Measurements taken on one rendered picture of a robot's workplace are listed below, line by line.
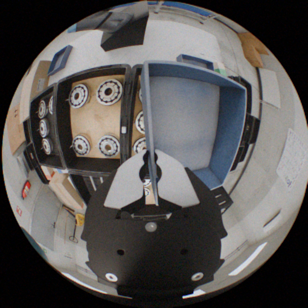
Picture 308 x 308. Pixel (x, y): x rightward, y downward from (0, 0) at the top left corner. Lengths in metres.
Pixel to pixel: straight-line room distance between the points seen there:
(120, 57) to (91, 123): 0.37
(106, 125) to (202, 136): 0.35
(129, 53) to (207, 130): 0.53
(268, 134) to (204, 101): 2.89
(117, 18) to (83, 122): 0.49
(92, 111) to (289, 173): 3.27
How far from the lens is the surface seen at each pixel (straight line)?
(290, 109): 3.00
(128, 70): 0.32
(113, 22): 0.47
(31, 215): 3.26
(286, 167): 2.99
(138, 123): 0.38
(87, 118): 0.46
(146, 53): 0.60
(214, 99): 0.21
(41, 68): 0.89
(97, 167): 0.46
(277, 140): 2.97
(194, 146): 0.21
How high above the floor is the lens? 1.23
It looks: 57 degrees down
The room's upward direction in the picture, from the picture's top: 163 degrees clockwise
